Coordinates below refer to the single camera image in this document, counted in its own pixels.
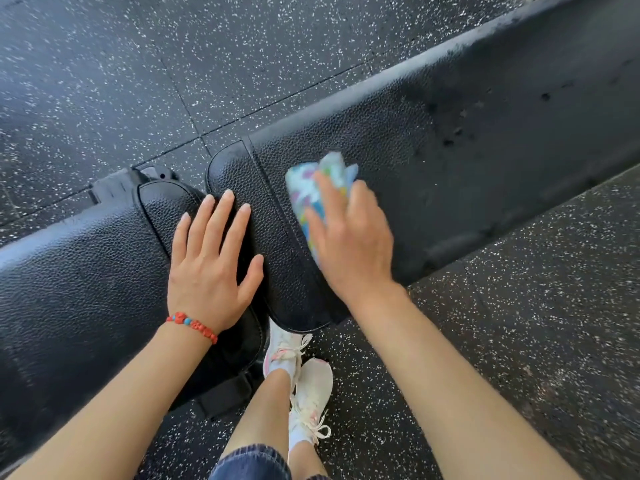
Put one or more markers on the person's right hand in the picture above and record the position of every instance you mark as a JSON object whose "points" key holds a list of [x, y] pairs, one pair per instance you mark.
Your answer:
{"points": [[357, 249]]}

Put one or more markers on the person's left hand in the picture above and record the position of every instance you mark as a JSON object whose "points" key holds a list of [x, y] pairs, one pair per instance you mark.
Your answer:
{"points": [[205, 284]]}

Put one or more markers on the person's left thumb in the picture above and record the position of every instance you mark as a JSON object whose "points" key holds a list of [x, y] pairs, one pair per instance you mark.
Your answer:
{"points": [[251, 279]]}

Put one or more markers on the person's right thumb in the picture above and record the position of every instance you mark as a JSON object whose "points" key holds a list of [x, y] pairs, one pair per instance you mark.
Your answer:
{"points": [[315, 229]]}

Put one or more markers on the person's left middle finger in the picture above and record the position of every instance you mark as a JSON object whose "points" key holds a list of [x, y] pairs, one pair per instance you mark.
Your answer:
{"points": [[220, 224]]}

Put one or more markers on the person's left little finger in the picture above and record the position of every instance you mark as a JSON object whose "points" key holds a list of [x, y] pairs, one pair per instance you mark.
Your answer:
{"points": [[181, 237]]}

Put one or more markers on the person's right middle finger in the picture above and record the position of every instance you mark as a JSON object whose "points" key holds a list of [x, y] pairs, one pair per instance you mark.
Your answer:
{"points": [[365, 199]]}

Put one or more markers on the colourful patterned cleaning cloth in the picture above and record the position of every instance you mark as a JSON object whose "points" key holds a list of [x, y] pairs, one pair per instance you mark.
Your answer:
{"points": [[304, 187]]}

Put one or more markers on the person's left forearm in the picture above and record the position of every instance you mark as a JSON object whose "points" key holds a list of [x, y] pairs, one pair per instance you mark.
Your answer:
{"points": [[130, 404]]}

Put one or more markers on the person's right forearm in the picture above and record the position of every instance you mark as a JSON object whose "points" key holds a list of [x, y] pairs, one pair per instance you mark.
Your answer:
{"points": [[450, 394]]}

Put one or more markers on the white sneaker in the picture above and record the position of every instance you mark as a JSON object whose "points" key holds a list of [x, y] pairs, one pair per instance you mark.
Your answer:
{"points": [[315, 384], [285, 347]]}

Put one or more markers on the white sock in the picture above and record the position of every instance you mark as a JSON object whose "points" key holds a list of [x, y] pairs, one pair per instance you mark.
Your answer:
{"points": [[286, 369], [297, 435]]}

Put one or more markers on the black bench seat pad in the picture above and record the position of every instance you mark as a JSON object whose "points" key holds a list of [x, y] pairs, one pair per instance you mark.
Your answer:
{"points": [[85, 294]]}

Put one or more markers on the long black bench back pad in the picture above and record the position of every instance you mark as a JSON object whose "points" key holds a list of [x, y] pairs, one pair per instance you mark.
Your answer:
{"points": [[475, 144]]}

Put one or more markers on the person's left leg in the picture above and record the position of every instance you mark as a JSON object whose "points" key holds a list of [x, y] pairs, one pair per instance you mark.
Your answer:
{"points": [[262, 419]]}

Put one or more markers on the person's leg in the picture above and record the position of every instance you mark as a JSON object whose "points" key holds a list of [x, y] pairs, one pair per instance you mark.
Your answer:
{"points": [[262, 419], [305, 462]]}

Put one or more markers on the blue denim shorts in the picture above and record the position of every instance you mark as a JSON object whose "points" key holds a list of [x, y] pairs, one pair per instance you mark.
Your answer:
{"points": [[250, 464]]}

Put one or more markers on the person's right leg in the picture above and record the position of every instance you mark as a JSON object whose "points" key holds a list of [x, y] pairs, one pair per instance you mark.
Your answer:
{"points": [[305, 462]]}

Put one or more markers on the black metal bench frame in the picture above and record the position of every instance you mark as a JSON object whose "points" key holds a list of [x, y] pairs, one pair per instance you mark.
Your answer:
{"points": [[117, 184]]}

